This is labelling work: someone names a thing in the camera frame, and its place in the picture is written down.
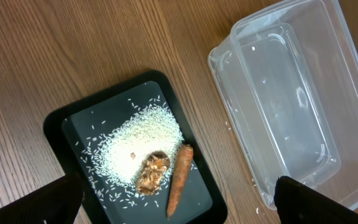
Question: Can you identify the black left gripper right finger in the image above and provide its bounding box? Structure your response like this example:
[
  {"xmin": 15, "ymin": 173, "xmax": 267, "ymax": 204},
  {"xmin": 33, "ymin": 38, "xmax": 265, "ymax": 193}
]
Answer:
[{"xmin": 274, "ymin": 176, "xmax": 358, "ymax": 224}]

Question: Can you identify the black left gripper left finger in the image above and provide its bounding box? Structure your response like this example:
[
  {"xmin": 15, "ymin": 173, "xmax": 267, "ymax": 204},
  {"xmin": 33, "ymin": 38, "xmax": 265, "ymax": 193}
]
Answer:
[{"xmin": 0, "ymin": 174, "xmax": 84, "ymax": 224}]

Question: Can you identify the brown walnut food scrap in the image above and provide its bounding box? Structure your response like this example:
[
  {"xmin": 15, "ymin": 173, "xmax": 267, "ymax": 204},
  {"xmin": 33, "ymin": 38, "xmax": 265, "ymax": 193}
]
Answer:
[{"xmin": 135, "ymin": 151, "xmax": 170, "ymax": 195}]

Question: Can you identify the orange carrot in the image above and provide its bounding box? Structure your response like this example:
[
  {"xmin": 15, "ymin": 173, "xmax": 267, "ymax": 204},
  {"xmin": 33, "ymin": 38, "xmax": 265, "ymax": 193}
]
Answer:
[{"xmin": 166, "ymin": 144, "xmax": 194, "ymax": 219}]

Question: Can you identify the black tray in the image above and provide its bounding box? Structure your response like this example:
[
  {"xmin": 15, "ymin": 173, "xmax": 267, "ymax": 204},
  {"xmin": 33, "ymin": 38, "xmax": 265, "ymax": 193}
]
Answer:
[{"xmin": 44, "ymin": 70, "xmax": 227, "ymax": 223}]

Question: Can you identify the pile of rice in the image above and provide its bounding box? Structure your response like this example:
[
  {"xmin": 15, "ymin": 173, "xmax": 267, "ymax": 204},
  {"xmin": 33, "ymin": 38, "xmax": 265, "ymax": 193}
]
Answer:
[{"xmin": 65, "ymin": 95, "xmax": 184, "ymax": 209}]

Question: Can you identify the clear plastic bin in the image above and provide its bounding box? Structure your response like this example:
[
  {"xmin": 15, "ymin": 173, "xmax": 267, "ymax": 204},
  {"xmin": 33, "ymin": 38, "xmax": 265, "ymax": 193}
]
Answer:
[{"xmin": 208, "ymin": 0, "xmax": 358, "ymax": 210}]

